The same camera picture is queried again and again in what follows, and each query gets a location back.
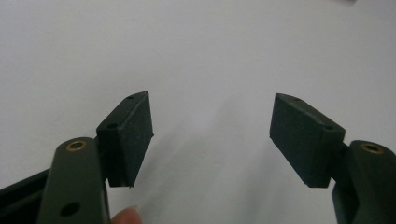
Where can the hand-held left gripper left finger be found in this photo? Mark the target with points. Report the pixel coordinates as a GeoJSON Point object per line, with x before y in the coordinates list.
{"type": "Point", "coordinates": [130, 140]}

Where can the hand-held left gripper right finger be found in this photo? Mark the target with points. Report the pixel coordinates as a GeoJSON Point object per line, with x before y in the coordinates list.
{"type": "Point", "coordinates": [303, 140]}

